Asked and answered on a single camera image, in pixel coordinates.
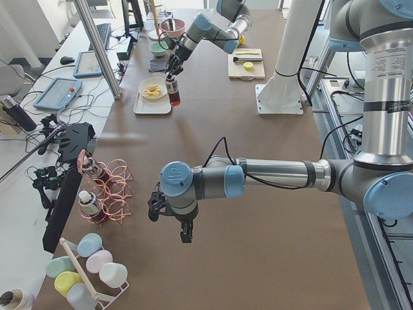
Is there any pastel cup rack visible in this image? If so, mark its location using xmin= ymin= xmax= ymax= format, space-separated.
xmin=46 ymin=233 xmax=130 ymax=309

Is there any dark tea bottle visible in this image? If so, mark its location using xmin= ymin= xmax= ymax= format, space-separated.
xmin=165 ymin=75 xmax=181 ymax=107

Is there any steel ice scoop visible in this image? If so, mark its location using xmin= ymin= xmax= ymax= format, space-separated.
xmin=160 ymin=17 xmax=176 ymax=31

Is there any black keyboard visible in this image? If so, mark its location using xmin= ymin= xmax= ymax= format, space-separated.
xmin=96 ymin=23 xmax=111 ymax=50

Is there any reacher grabber tool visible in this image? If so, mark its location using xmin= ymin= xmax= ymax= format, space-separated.
xmin=0 ymin=124 xmax=68 ymax=183

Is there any bamboo cutting board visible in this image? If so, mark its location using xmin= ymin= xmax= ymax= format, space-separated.
xmin=228 ymin=48 xmax=265 ymax=80

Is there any pink ice bowl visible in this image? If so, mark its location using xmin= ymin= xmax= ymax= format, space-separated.
xmin=159 ymin=18 xmax=186 ymax=38

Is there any copper wire bottle rack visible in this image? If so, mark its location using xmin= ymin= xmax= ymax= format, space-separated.
xmin=77 ymin=149 xmax=134 ymax=225

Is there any steel muddler stick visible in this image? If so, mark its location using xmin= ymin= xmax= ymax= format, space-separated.
xmin=232 ymin=56 xmax=263 ymax=63

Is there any mint green bowl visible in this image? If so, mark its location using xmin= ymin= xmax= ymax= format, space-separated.
xmin=149 ymin=41 xmax=169 ymax=57

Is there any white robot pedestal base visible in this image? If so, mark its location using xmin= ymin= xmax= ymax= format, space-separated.
xmin=256 ymin=0 xmax=325 ymax=114

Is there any half lemon slice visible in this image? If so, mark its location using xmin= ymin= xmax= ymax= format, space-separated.
xmin=243 ymin=61 xmax=254 ymax=70

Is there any tea bottle in rack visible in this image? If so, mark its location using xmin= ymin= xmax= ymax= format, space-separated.
xmin=79 ymin=191 xmax=106 ymax=223
xmin=78 ymin=156 xmax=110 ymax=187

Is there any aluminium frame post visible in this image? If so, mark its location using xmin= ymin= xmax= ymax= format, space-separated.
xmin=74 ymin=0 xmax=122 ymax=100

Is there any black computer mouse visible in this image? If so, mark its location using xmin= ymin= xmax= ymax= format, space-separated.
xmin=60 ymin=56 xmax=75 ymax=65

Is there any braided ring bread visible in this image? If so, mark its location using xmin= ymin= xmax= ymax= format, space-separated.
xmin=144 ymin=85 xmax=162 ymax=98

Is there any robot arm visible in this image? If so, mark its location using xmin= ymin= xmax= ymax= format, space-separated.
xmin=165 ymin=0 xmax=252 ymax=79
xmin=148 ymin=1 xmax=412 ymax=243

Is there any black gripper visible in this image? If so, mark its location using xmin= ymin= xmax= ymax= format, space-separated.
xmin=165 ymin=40 xmax=194 ymax=78
xmin=174 ymin=208 xmax=199 ymax=243

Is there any teach pendant tablet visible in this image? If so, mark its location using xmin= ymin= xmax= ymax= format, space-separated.
xmin=33 ymin=78 xmax=83 ymax=111
xmin=73 ymin=51 xmax=103 ymax=78

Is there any white serving tray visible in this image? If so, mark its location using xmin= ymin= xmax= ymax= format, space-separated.
xmin=134 ymin=91 xmax=172 ymax=115

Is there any white round plate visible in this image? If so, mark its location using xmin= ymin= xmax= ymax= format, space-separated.
xmin=138 ymin=77 xmax=167 ymax=100

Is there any black thermos bottle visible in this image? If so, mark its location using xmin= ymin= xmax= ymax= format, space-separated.
xmin=1 ymin=95 xmax=37 ymax=131

